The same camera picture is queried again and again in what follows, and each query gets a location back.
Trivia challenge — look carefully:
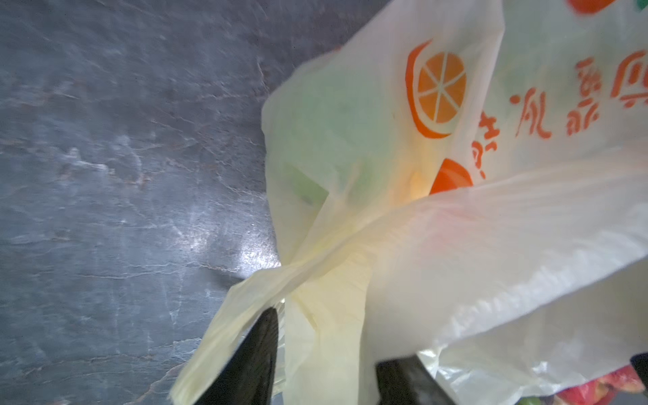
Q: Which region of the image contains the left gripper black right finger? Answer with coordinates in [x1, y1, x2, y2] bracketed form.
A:
[376, 355, 456, 405]

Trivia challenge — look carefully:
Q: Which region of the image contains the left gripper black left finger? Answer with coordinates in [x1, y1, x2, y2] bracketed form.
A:
[197, 308, 278, 405]

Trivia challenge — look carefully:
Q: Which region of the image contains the red fake strawberry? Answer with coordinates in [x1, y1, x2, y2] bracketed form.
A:
[553, 366, 646, 405]

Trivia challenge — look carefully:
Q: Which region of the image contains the yellow plastic bag fruit print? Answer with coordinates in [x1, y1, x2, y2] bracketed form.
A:
[170, 1, 647, 404]

